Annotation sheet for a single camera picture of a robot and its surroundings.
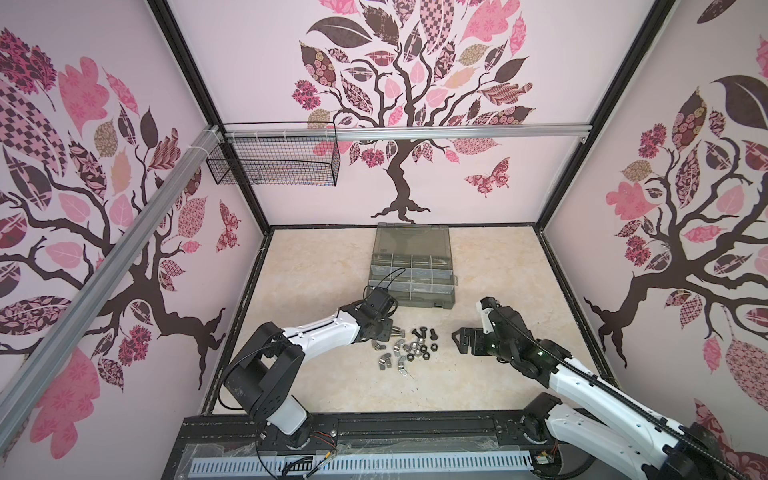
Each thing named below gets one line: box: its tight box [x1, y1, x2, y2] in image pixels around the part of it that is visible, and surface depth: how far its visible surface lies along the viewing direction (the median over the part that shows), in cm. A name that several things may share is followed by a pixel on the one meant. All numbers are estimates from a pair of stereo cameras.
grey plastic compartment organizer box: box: [367, 222, 458, 309], surface depth 109 cm
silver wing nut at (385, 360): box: [378, 352, 392, 371], surface depth 87 cm
